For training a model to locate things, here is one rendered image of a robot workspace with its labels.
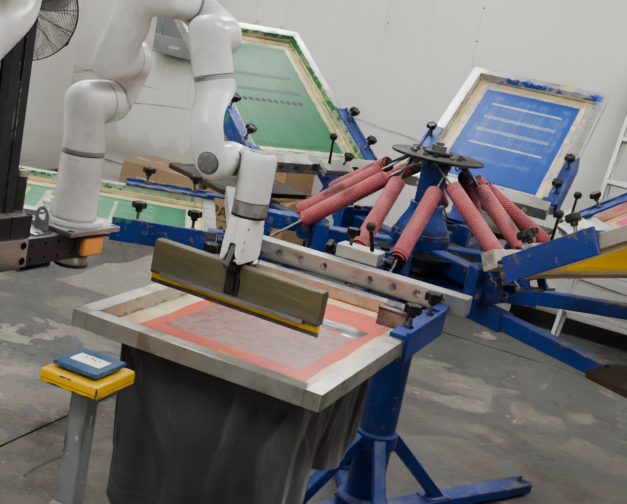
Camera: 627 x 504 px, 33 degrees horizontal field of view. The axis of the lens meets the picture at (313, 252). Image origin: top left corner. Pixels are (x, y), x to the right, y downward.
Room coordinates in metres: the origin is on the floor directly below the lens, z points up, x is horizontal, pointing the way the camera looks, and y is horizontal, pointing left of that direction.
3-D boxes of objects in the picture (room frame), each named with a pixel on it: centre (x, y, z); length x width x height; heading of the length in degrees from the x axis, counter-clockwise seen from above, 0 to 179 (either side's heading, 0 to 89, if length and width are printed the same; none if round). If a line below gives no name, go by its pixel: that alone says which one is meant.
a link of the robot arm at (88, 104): (2.27, 0.53, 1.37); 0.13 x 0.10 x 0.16; 163
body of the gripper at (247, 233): (2.14, 0.15, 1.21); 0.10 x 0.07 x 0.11; 159
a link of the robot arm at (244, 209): (2.15, 0.14, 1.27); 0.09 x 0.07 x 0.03; 159
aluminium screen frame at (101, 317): (2.37, 0.06, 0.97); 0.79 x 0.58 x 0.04; 158
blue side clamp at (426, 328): (2.49, -0.29, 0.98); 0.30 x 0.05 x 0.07; 158
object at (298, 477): (2.24, -0.12, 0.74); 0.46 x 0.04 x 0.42; 158
